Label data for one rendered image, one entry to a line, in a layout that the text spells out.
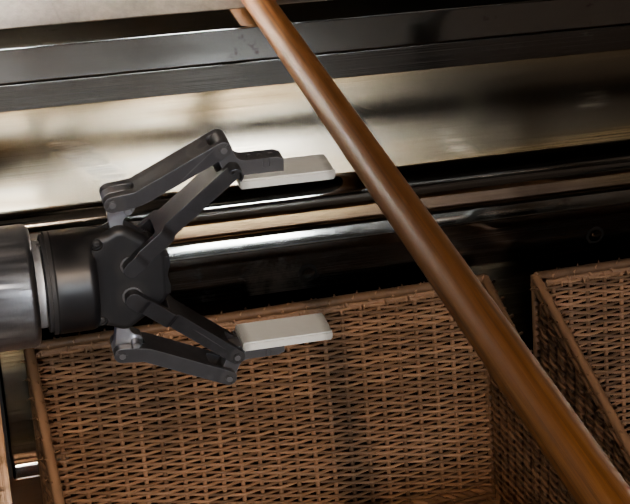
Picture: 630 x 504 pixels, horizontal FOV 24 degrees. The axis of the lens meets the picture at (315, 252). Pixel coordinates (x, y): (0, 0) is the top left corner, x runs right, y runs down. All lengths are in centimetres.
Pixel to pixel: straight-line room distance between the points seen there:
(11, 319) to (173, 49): 59
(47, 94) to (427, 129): 43
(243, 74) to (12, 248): 60
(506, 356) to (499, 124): 78
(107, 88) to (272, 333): 51
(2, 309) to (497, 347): 34
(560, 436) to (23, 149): 86
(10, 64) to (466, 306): 69
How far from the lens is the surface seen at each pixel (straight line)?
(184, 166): 102
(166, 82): 156
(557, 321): 170
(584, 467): 85
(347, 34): 158
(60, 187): 159
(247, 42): 156
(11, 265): 102
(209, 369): 111
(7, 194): 159
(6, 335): 103
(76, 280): 102
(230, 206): 120
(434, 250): 105
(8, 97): 154
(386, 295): 170
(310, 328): 111
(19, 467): 172
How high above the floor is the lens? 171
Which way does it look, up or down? 29 degrees down
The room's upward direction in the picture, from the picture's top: straight up
